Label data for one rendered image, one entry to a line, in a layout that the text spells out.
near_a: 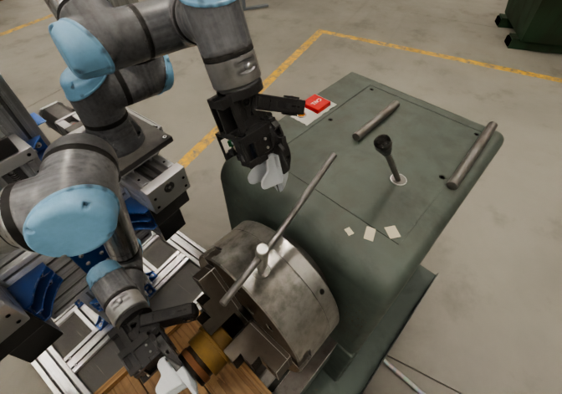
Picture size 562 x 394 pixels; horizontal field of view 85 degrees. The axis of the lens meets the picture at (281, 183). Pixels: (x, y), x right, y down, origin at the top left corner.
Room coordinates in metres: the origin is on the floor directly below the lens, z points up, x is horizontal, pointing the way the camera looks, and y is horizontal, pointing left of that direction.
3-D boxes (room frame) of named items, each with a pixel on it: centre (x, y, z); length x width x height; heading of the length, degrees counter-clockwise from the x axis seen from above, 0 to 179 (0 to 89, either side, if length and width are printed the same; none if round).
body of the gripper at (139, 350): (0.18, 0.28, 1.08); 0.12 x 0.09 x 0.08; 45
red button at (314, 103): (0.75, -0.10, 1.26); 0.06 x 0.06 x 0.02; 47
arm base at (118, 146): (0.70, 0.48, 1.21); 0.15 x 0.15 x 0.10
